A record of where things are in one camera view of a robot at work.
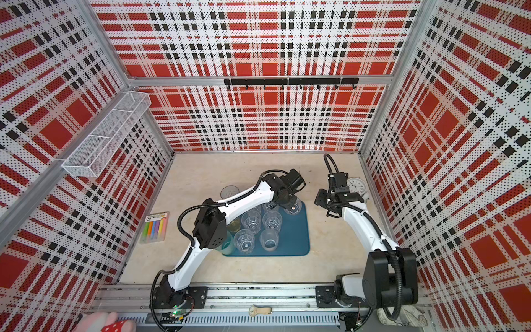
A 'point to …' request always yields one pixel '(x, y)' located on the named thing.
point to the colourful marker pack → (155, 228)
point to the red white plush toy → (107, 322)
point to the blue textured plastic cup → (228, 191)
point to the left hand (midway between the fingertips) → (289, 201)
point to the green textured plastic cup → (226, 248)
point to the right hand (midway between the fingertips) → (323, 199)
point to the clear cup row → (244, 241)
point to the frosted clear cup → (269, 238)
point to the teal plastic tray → (294, 236)
